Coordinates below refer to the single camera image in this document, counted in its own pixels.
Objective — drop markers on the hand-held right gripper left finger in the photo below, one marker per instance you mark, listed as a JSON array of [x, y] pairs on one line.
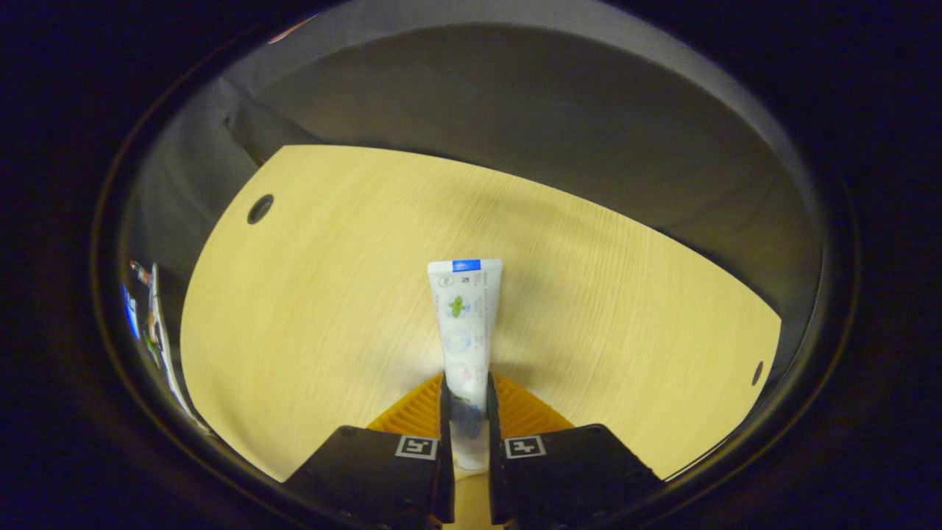
[[446, 471]]

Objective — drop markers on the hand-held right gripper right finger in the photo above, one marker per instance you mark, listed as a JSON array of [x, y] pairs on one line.
[[494, 471]]

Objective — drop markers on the white toothpaste tube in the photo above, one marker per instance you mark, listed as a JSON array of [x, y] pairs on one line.
[[464, 324]]

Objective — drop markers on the white printed board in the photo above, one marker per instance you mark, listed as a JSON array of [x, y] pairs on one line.
[[157, 316]]

